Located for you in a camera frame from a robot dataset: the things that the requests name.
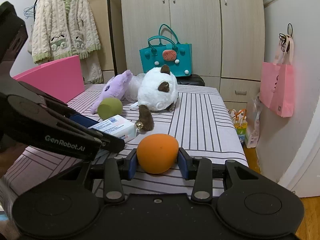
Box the pink cardboard box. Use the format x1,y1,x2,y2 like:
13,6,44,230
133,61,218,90
14,56,85,103

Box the teal felt tote bag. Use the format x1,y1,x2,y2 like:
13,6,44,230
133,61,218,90
139,23,193,77

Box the cream knit cardigan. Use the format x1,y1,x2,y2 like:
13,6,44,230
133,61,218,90
31,0,103,84

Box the white brown plush cat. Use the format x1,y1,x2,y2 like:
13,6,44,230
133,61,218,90
130,64,178,132

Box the white mesh bath puff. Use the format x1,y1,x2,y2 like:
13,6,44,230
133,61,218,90
125,73,145,103

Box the black suitcase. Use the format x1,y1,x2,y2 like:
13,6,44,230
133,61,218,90
176,74,206,86

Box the white tissue pack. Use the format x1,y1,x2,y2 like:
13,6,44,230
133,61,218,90
89,115,137,143

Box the striped tablecloth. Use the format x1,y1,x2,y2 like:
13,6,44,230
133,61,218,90
1,85,247,208

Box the orange soft ball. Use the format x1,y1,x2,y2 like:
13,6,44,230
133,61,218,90
136,134,179,174

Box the beige wardrobe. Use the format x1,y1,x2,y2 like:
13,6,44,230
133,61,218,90
89,0,265,109

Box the yellow gift bag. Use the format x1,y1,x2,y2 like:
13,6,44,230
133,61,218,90
228,109,248,144

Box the pink paper shopping bag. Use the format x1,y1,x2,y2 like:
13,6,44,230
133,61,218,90
260,35,295,118

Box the purple plush toy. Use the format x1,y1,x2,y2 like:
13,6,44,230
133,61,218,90
91,70,133,114

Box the green soft ball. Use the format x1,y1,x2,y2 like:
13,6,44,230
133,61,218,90
97,98,123,120

